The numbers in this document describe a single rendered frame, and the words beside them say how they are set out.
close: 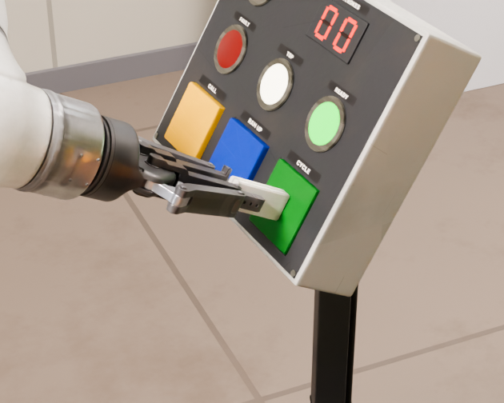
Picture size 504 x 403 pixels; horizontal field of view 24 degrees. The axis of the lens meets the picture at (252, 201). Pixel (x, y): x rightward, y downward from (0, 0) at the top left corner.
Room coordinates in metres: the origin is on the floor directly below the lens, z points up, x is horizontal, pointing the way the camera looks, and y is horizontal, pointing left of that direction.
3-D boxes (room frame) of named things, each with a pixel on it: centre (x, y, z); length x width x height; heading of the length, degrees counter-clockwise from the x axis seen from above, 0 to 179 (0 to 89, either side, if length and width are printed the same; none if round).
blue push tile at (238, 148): (1.09, 0.02, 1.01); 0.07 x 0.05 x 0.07; 29
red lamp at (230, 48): (1.20, 0.02, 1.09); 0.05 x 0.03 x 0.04; 4
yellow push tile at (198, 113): (1.18, 0.06, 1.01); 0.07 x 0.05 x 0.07; 29
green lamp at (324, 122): (1.02, -0.07, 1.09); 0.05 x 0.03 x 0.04; 4
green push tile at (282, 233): (1.00, -0.04, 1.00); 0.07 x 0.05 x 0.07; 29
